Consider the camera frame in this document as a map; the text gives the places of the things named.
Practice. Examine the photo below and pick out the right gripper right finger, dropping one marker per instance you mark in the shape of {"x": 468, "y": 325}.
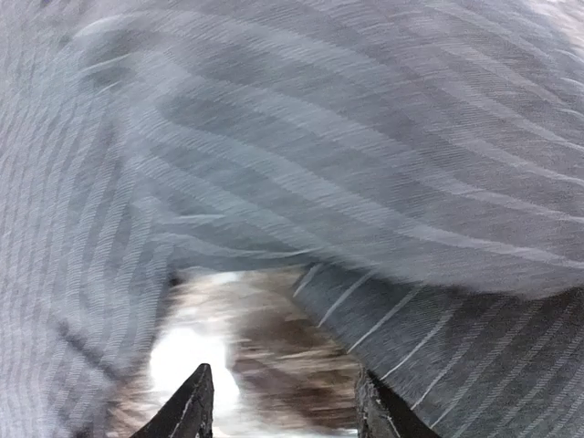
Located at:
{"x": 381, "y": 413}

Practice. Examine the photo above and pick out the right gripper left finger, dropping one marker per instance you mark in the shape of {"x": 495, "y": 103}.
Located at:
{"x": 188, "y": 413}

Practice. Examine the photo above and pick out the black pinstriped long sleeve shirt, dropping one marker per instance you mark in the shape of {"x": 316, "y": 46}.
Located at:
{"x": 421, "y": 162}

